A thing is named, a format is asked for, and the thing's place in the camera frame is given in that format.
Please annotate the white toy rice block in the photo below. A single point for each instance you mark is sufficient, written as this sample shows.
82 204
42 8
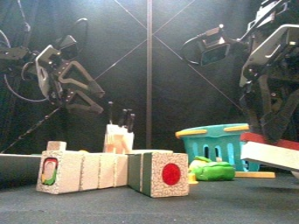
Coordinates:
269 156

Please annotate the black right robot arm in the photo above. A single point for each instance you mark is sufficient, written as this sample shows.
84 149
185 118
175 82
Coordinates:
273 11

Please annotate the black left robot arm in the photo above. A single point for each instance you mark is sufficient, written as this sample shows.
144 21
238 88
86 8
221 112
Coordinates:
12 54

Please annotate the teal toy shopping basket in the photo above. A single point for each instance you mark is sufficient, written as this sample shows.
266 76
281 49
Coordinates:
218 143

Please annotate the white toy knife block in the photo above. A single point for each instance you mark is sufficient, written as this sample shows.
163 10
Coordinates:
116 141

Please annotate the small white toy cube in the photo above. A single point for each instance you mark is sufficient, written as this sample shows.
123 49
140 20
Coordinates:
56 145

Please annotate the yellow flat toy piece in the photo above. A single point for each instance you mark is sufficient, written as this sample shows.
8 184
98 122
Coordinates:
255 174

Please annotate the green toy lettuce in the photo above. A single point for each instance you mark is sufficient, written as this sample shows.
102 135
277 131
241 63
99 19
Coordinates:
214 172

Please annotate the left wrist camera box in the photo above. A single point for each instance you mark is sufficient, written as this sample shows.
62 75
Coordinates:
67 45

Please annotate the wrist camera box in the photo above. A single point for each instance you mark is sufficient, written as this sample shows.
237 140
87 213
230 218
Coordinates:
213 48
67 45

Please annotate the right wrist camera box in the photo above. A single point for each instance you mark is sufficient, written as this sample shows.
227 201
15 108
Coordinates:
213 48

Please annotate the grey vertical frame pole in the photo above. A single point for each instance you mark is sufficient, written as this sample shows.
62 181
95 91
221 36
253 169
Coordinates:
148 73

